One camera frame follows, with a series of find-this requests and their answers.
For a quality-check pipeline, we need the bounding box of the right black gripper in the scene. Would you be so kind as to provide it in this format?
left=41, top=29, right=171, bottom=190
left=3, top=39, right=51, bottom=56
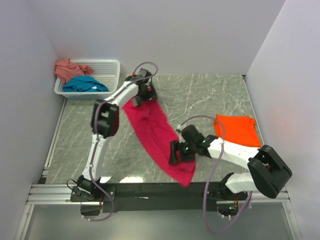
left=168, top=139, right=197, bottom=165

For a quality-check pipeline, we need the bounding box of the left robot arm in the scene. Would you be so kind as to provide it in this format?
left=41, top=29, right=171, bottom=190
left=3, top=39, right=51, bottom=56
left=76, top=68, right=157, bottom=201

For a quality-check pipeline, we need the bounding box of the magenta t-shirt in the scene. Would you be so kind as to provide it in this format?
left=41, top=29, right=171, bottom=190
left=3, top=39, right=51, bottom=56
left=122, top=100, right=196, bottom=187

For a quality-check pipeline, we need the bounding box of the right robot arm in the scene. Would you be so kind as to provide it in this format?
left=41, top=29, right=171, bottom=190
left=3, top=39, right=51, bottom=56
left=168, top=124, right=293, bottom=200

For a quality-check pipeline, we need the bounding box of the teal blue t-shirt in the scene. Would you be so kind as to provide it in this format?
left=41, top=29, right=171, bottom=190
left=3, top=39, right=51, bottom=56
left=62, top=75, right=110, bottom=93

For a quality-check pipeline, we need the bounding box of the folded orange t-shirt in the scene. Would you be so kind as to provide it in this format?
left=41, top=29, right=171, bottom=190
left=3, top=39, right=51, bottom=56
left=213, top=114, right=262, bottom=148

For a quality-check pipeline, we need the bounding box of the white plastic basket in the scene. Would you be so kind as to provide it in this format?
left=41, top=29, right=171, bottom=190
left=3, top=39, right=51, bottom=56
left=54, top=59, right=120, bottom=100

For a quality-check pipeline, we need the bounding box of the salmon pink t-shirt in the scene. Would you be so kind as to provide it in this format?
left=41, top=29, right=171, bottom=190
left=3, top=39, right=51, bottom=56
left=54, top=58, right=94, bottom=85

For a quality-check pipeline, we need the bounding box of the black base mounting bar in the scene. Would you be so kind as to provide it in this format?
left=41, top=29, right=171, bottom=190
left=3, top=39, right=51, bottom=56
left=70, top=182, right=248, bottom=216

